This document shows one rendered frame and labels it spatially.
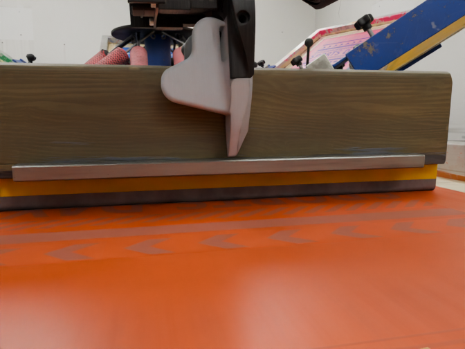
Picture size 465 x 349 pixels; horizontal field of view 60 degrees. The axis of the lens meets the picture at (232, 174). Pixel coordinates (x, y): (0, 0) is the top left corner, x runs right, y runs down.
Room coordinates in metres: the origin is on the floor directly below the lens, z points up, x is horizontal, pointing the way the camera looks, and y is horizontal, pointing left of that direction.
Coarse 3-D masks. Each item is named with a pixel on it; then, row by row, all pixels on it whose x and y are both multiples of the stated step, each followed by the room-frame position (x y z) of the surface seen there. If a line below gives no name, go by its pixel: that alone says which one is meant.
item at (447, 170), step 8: (448, 144) 0.42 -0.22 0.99; (456, 144) 0.41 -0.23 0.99; (464, 144) 0.40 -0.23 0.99; (448, 152) 0.42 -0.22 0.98; (456, 152) 0.41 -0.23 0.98; (464, 152) 0.40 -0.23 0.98; (448, 160) 0.42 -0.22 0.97; (456, 160) 0.41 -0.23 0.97; (464, 160) 0.40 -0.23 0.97; (440, 168) 0.43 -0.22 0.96; (448, 168) 0.42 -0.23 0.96; (456, 168) 0.41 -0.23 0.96; (464, 168) 0.40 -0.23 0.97; (440, 176) 0.43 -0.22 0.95; (448, 176) 0.42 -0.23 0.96; (456, 176) 0.41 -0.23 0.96; (464, 176) 0.40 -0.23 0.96
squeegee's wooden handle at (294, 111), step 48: (0, 96) 0.26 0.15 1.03; (48, 96) 0.27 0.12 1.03; (96, 96) 0.27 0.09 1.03; (144, 96) 0.28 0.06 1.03; (288, 96) 0.30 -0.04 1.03; (336, 96) 0.31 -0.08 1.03; (384, 96) 0.32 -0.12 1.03; (432, 96) 0.33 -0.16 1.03; (0, 144) 0.26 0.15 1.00; (48, 144) 0.27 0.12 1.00; (96, 144) 0.27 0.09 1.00; (144, 144) 0.28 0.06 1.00; (192, 144) 0.29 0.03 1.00; (288, 144) 0.30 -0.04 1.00; (336, 144) 0.31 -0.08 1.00; (384, 144) 0.32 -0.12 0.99; (432, 144) 0.33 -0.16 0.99
